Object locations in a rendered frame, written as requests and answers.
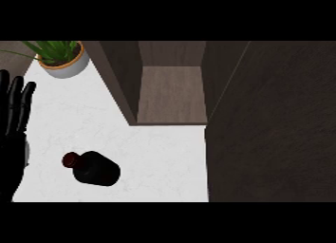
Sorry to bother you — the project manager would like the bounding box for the brown wooden cabinet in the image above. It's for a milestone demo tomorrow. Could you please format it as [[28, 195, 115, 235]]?
[[82, 41, 252, 126]]

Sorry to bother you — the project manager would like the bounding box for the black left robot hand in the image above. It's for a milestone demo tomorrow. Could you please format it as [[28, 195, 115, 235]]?
[[0, 69, 38, 203]]

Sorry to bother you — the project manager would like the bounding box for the dark wine bottle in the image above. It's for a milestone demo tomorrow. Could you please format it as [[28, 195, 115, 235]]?
[[60, 150, 122, 187]]

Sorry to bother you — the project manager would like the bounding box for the green plant in white pot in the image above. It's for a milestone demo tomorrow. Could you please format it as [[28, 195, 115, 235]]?
[[0, 41, 91, 80]]

